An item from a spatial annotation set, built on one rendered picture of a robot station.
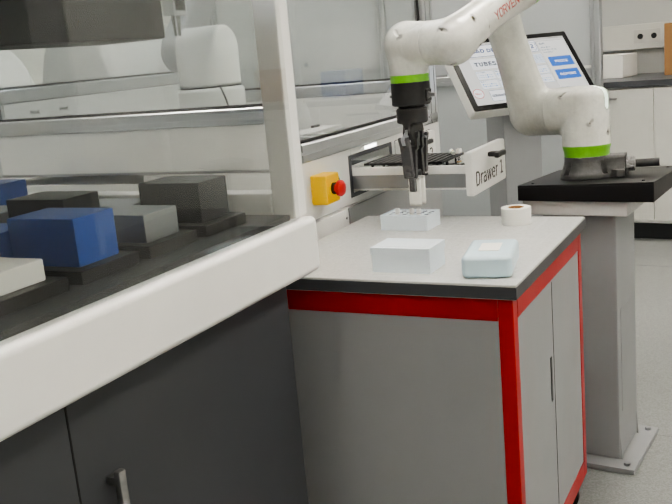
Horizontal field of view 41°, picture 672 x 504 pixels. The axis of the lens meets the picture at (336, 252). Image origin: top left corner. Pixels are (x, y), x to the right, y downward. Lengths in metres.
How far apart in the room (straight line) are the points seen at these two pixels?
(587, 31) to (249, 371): 2.67
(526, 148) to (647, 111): 1.97
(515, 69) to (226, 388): 1.34
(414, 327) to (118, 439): 0.66
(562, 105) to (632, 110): 2.74
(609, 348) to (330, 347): 0.97
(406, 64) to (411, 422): 0.82
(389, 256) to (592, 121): 0.91
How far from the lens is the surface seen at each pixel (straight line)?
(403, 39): 2.08
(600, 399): 2.62
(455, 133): 4.19
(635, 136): 5.25
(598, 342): 2.56
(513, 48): 2.51
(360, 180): 2.37
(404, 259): 1.76
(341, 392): 1.87
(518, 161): 3.31
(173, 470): 1.47
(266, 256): 1.51
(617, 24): 5.97
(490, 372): 1.72
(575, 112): 2.49
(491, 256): 1.68
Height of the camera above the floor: 1.20
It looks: 13 degrees down
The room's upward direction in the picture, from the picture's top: 5 degrees counter-clockwise
